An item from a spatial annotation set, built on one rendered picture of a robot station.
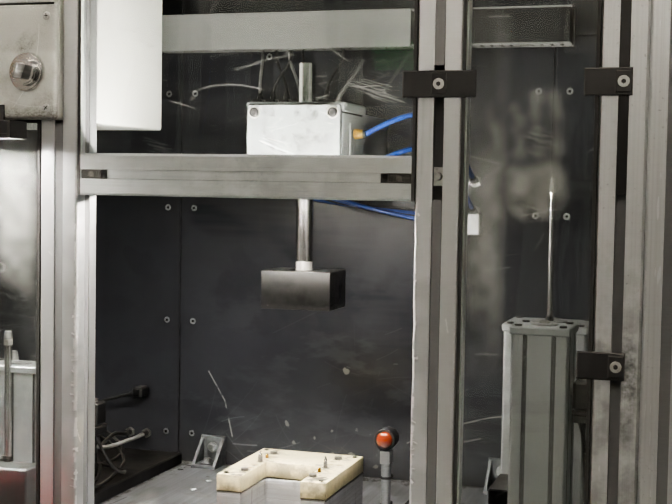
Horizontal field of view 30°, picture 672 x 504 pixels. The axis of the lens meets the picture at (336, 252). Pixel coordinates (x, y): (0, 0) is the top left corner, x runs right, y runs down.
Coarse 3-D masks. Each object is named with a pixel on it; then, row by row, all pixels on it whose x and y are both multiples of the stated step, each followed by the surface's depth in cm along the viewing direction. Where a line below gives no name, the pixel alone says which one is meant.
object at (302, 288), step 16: (304, 208) 147; (304, 224) 147; (304, 240) 148; (304, 256) 148; (272, 272) 147; (288, 272) 146; (304, 272) 145; (320, 272) 145; (336, 272) 147; (272, 288) 147; (288, 288) 146; (304, 288) 146; (320, 288) 145; (336, 288) 147; (272, 304) 147; (288, 304) 146; (304, 304) 146; (320, 304) 145; (336, 304) 147
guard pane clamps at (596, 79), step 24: (408, 72) 122; (432, 72) 121; (456, 72) 121; (600, 72) 117; (624, 72) 116; (408, 96) 122; (432, 96) 122; (456, 96) 121; (600, 360) 118; (624, 360) 117
